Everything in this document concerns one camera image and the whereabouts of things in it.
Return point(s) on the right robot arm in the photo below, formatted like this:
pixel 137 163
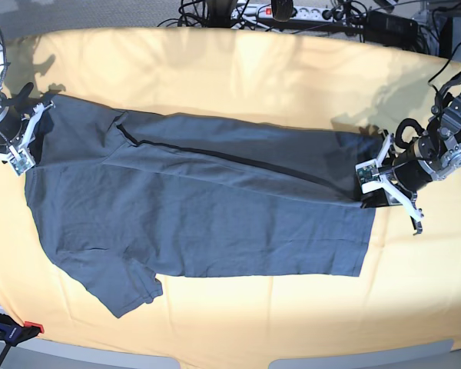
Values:
pixel 21 97

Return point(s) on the black power adapter brick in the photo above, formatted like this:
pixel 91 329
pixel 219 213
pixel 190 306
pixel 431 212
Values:
pixel 391 25

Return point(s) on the blue bar clamp red pad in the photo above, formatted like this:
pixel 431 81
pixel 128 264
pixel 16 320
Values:
pixel 12 333

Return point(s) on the yellow table cloth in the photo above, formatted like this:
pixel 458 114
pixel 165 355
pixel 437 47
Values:
pixel 409 290

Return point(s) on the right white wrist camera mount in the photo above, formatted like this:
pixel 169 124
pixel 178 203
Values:
pixel 17 154

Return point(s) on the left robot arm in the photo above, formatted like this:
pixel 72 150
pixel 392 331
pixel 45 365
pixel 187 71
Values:
pixel 438 145

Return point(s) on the white power strip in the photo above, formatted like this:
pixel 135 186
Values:
pixel 306 14

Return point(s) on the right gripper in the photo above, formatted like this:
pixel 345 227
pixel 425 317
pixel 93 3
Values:
pixel 13 123

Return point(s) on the blue-grey T-shirt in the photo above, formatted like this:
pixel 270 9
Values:
pixel 121 197

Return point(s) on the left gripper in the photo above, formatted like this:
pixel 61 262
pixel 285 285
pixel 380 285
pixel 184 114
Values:
pixel 409 174

